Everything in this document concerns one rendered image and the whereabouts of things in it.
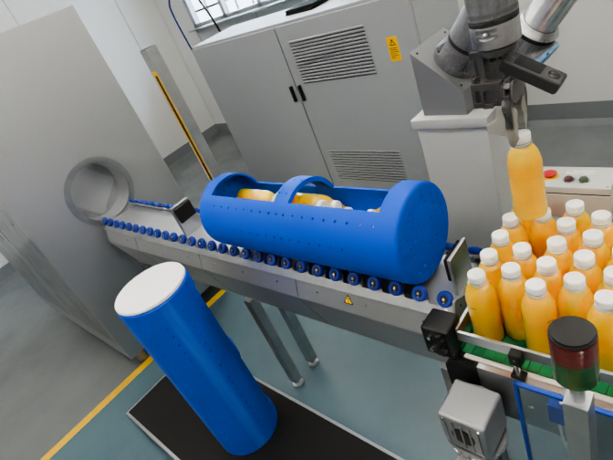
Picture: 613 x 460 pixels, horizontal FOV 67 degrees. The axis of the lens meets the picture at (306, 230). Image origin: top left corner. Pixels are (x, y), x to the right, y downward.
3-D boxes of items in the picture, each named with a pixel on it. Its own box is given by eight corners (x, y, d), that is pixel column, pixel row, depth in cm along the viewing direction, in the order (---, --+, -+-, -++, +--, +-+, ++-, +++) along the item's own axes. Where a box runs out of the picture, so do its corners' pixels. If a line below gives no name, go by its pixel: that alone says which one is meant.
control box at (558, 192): (539, 194, 135) (535, 164, 130) (620, 199, 122) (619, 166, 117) (528, 214, 130) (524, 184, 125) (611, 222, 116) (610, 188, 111)
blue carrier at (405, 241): (265, 212, 199) (233, 158, 184) (457, 235, 140) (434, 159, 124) (223, 257, 185) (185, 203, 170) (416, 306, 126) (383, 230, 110)
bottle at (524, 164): (555, 212, 104) (546, 138, 95) (526, 224, 104) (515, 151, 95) (535, 199, 110) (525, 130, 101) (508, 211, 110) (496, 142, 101)
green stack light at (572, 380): (559, 352, 75) (556, 332, 73) (605, 364, 71) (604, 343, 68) (546, 383, 72) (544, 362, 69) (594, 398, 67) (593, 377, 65)
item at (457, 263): (465, 270, 132) (457, 236, 125) (472, 272, 130) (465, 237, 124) (450, 294, 126) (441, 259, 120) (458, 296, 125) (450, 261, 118)
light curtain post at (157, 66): (286, 306, 297) (149, 46, 212) (293, 308, 293) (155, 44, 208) (280, 313, 294) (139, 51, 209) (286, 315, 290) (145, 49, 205)
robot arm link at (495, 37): (526, 6, 86) (507, 25, 81) (529, 32, 88) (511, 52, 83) (479, 15, 92) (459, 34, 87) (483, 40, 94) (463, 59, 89)
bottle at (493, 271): (490, 326, 116) (478, 271, 107) (482, 307, 122) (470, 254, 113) (519, 319, 114) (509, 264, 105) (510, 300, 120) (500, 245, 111)
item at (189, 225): (200, 223, 223) (184, 196, 215) (204, 224, 220) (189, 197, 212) (184, 235, 217) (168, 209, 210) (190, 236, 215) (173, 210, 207)
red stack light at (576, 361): (556, 331, 72) (555, 314, 70) (604, 343, 68) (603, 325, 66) (544, 362, 69) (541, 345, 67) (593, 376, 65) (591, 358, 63)
